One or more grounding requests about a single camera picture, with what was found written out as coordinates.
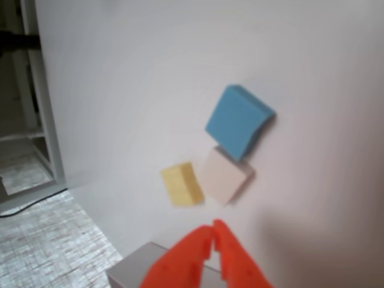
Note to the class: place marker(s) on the white furniture frame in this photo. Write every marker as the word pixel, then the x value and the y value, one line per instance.
pixel 45 90

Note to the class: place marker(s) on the beige woven curtain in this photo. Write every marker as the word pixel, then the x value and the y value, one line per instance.
pixel 45 240

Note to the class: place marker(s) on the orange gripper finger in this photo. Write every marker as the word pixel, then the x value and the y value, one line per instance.
pixel 177 267
pixel 240 267

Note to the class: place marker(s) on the black tube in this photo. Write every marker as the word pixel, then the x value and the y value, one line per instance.
pixel 18 40

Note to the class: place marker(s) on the blue foam cuboid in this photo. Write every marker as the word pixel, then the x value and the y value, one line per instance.
pixel 234 123

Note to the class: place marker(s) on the white foam cuboid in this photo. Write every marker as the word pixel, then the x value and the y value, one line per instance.
pixel 223 177

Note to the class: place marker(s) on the yellow foam cuboid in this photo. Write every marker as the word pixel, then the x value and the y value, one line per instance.
pixel 181 186

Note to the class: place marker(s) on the white cardboard box bin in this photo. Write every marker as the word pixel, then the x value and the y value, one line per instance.
pixel 129 270

